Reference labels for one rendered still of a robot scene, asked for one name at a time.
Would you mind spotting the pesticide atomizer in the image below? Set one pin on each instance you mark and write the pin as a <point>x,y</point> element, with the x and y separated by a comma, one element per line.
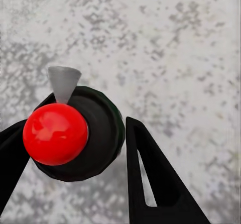
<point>76,132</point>

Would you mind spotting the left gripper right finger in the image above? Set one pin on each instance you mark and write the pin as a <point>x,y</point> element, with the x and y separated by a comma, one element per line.
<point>175,204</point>

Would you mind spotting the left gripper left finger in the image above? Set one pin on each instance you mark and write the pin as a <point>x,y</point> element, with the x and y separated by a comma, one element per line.
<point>13,159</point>

